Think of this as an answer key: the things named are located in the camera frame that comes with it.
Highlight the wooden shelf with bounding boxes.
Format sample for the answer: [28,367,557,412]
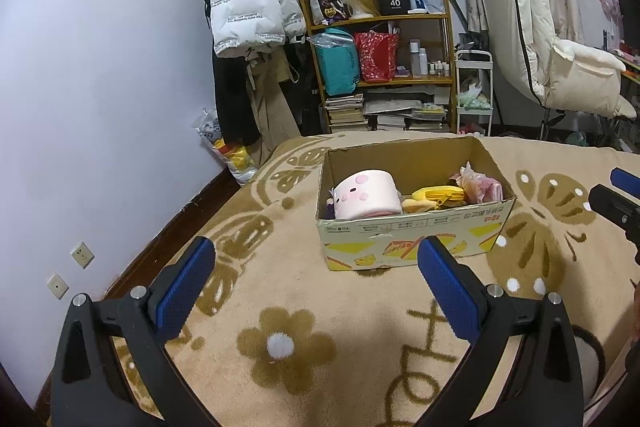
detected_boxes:
[297,0,457,136]

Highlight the teal bag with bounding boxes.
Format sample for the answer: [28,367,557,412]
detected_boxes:
[306,28,361,97]

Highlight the pink swirl roll plush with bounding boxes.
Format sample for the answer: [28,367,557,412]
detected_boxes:
[332,169,404,221]

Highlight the white lounge chair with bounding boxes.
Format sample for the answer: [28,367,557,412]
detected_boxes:
[472,0,639,141]

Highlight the wall socket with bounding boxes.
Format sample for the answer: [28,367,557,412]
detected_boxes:
[46,274,70,301]
[69,241,95,269]

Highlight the black hanging garment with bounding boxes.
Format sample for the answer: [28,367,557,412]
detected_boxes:
[211,51,262,148]

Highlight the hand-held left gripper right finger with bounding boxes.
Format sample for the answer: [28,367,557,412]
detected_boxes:
[417,236,585,427]

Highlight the pink fan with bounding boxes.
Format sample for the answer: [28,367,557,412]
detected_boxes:
[596,0,622,54]

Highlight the white trolley cart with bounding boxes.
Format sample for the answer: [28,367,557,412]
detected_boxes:
[453,49,495,138]

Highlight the yellow plush toy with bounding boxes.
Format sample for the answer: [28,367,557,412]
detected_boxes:
[402,185,469,214]

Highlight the stack of papers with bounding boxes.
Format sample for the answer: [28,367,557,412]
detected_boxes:
[362,86,452,133]

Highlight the beige hanging coat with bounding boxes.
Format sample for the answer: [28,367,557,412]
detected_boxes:
[244,51,302,154]

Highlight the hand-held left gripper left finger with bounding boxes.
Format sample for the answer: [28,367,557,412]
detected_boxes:
[51,236,217,427]

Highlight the stack of books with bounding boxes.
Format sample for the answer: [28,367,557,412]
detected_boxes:
[324,93,366,134]

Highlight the clear plastic snack bag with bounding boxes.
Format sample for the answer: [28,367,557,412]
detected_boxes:
[193,108,262,186]

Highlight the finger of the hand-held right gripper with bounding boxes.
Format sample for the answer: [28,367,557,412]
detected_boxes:
[610,167,640,198]
[588,184,640,234]

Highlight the cardboard box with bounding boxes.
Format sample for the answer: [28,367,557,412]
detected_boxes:
[315,136,518,273]

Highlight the pink plastic bag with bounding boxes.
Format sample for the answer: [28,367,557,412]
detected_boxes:
[451,161,503,204]

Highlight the red patterned bag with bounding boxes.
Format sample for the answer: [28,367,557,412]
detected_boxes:
[353,31,400,83]

